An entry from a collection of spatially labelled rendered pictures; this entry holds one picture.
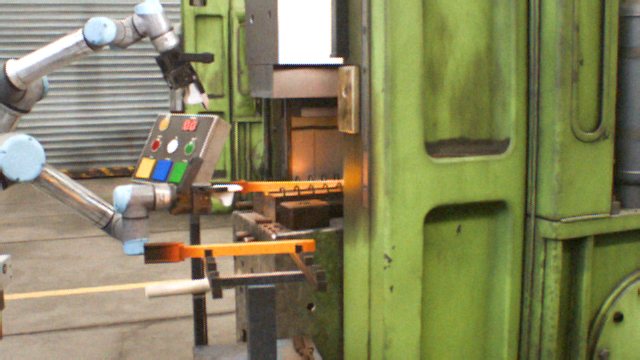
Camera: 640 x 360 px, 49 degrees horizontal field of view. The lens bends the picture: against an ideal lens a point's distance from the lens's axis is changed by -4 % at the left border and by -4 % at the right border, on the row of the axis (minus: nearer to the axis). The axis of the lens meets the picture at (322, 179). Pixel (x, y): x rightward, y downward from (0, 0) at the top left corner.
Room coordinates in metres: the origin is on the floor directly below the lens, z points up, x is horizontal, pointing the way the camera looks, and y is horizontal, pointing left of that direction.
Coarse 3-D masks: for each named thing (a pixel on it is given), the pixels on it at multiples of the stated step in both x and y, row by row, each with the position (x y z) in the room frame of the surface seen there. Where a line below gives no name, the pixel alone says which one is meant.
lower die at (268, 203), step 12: (264, 192) 2.12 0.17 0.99; (276, 192) 2.09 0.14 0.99; (288, 192) 2.10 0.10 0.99; (300, 192) 2.10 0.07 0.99; (312, 192) 2.10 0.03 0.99; (324, 192) 2.11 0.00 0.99; (336, 192) 2.12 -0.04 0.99; (264, 204) 2.12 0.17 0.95; (276, 204) 2.04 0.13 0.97; (264, 216) 2.13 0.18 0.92; (276, 216) 2.04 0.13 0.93; (336, 216) 2.12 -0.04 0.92
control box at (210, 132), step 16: (160, 128) 2.65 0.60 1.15; (176, 128) 2.59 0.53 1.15; (192, 128) 2.53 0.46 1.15; (208, 128) 2.48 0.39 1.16; (224, 128) 2.51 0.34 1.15; (160, 144) 2.60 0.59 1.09; (208, 144) 2.46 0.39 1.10; (176, 160) 2.50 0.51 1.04; (208, 160) 2.45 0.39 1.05; (208, 176) 2.45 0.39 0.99
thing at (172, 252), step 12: (288, 240) 1.69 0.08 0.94; (300, 240) 1.69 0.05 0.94; (312, 240) 1.69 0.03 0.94; (144, 252) 1.60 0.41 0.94; (156, 252) 1.60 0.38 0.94; (168, 252) 1.61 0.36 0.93; (180, 252) 1.60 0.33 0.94; (192, 252) 1.61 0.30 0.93; (216, 252) 1.63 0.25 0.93; (228, 252) 1.63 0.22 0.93; (240, 252) 1.64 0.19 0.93; (252, 252) 1.64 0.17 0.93; (264, 252) 1.65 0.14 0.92; (276, 252) 1.65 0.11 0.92; (288, 252) 1.66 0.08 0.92
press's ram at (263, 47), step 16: (256, 0) 2.16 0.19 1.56; (272, 0) 2.04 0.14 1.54; (288, 0) 2.01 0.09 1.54; (304, 0) 2.02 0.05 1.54; (320, 0) 2.04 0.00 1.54; (256, 16) 2.16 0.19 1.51; (272, 16) 2.04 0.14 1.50; (288, 16) 2.01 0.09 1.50; (304, 16) 2.02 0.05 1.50; (320, 16) 2.04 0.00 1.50; (256, 32) 2.17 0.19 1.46; (272, 32) 2.04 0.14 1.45; (288, 32) 2.01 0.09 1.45; (304, 32) 2.02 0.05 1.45; (320, 32) 2.04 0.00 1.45; (256, 48) 2.17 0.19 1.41; (272, 48) 2.04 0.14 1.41; (288, 48) 2.01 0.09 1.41; (304, 48) 2.02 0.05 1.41; (320, 48) 2.04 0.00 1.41; (256, 64) 2.17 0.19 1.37; (272, 64) 2.05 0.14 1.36
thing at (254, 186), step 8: (216, 184) 2.04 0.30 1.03; (224, 184) 2.04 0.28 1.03; (232, 184) 2.05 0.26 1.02; (240, 184) 2.06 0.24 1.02; (248, 184) 2.07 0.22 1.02; (256, 184) 2.08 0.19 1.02; (264, 184) 2.09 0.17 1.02; (272, 184) 2.10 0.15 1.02; (280, 184) 2.11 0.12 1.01; (288, 184) 2.12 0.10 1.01; (296, 184) 2.13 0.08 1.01; (304, 184) 2.14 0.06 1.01; (320, 184) 2.16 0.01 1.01; (328, 184) 2.18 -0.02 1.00; (336, 184) 2.19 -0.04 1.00; (240, 192) 2.06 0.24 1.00
